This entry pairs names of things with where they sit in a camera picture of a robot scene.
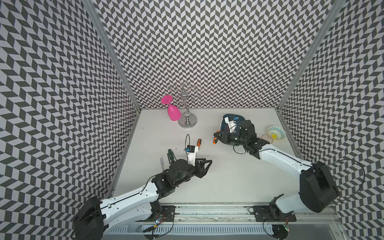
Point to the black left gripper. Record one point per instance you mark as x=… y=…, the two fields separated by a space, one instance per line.
x=200 y=168

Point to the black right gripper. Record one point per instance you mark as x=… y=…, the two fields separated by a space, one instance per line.
x=225 y=138

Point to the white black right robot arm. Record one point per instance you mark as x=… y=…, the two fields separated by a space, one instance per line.
x=317 y=187

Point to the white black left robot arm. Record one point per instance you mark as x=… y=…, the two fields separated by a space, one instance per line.
x=98 y=217

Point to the teal plastic storage box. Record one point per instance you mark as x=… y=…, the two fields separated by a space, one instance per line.
x=237 y=118

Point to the chrome glass holder stand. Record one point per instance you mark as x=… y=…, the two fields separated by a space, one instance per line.
x=185 y=92

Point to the pink transparent plastic cup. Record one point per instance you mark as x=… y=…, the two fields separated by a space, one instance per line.
x=267 y=138

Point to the pink plastic wine glass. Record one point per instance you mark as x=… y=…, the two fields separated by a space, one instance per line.
x=173 y=112

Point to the patterned ceramic bowl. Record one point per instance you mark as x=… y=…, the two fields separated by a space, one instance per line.
x=276 y=132

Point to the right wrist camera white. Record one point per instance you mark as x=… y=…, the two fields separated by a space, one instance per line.
x=230 y=124

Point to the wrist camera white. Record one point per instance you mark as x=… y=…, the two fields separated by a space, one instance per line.
x=230 y=124
x=192 y=154

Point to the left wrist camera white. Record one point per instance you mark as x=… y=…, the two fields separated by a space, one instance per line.
x=192 y=154

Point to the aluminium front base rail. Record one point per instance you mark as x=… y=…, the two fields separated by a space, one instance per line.
x=248 y=221

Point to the aluminium right corner post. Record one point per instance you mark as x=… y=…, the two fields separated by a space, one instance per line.
x=320 y=36

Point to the aluminium corner post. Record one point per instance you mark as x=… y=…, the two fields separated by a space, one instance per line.
x=94 y=18
x=320 y=36

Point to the aluminium left corner post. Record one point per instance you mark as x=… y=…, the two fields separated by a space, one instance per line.
x=94 y=18

